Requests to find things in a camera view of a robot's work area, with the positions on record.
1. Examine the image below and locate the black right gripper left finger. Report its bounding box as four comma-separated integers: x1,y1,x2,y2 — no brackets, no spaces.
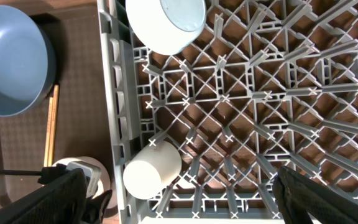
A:
0,169,88,224

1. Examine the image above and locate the white cup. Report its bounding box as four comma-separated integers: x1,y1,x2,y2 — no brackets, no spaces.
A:
123,141,181,200

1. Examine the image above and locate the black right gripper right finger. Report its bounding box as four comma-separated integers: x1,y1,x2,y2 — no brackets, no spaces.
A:
273,166,358,223

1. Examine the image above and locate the wooden chopstick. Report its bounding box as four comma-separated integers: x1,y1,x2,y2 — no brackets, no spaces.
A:
44,97,53,167
48,85,60,167

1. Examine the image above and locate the dark brown serving tray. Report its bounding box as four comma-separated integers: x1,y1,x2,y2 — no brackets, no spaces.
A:
0,5,114,190

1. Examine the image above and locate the light blue bowl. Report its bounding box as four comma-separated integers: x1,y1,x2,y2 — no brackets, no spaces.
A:
126,0,206,55

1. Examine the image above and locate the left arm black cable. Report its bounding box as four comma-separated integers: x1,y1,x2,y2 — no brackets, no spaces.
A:
0,167,46,177

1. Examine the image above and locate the grey dishwasher rack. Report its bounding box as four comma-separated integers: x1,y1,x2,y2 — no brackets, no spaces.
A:
97,0,358,223

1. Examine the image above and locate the dark blue plate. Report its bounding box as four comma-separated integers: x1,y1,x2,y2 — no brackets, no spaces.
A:
0,5,57,117

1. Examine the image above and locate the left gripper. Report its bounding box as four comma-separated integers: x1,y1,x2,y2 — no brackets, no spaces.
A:
38,164,112,223

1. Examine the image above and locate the white bowl with food scraps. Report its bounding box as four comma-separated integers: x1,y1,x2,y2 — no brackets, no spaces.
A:
53,156,118,219

